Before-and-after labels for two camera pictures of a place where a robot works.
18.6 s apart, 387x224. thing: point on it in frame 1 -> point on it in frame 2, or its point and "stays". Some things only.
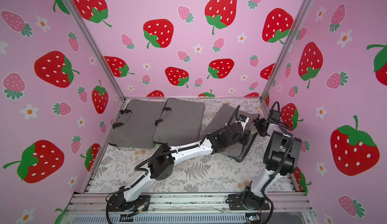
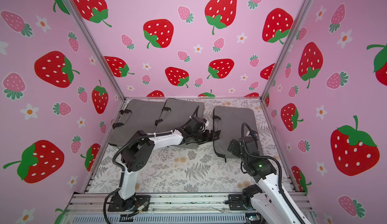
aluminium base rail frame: x=101 y=203 stays
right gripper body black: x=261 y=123 -> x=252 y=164
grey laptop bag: x=180 y=121 stays
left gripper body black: x=242 y=139 -> x=202 y=137
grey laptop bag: x=135 y=124 stays
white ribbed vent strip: x=191 y=219 stays
